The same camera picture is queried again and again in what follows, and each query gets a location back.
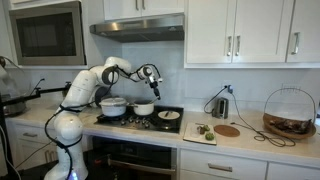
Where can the built-in microwave oven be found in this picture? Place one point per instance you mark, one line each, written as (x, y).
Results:
(46, 35)

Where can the black camera boom pole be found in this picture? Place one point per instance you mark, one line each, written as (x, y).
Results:
(50, 90)

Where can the round cork trivet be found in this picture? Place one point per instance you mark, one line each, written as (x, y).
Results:
(226, 130)

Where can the black built-in oven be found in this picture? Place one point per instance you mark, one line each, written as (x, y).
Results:
(140, 150)

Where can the small green broccoli floret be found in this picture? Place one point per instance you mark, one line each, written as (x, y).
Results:
(207, 127)

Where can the large green broccoli floret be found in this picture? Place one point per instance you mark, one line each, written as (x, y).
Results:
(210, 136)

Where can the brown vegetable piece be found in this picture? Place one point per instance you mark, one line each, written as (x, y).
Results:
(201, 130)

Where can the wall outlet with plug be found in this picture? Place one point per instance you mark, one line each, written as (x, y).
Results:
(228, 88)

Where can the white wall cabinet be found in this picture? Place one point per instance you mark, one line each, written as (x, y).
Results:
(260, 30)

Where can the large white pot lid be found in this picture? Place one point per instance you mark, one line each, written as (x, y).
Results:
(113, 106)

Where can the stainless range hood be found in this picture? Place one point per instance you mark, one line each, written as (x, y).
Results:
(140, 28)

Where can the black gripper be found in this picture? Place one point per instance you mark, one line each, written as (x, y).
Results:
(154, 85)

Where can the grey countertop appliance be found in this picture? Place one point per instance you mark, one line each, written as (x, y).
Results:
(13, 108)

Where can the white chopping board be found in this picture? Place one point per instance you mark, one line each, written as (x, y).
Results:
(193, 138)

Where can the white base cabinet with drawer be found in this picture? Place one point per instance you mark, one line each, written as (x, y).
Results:
(30, 143)

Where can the stainless electric kettle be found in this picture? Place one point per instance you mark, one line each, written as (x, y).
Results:
(220, 108)

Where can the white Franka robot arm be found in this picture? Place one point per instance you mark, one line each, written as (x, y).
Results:
(80, 93)

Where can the wooden spatula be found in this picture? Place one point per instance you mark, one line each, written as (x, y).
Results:
(152, 101)

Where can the white cabinet above range hood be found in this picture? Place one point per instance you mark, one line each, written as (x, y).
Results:
(156, 6)

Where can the black gas stove cooktop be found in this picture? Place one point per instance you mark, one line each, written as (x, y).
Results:
(140, 121)

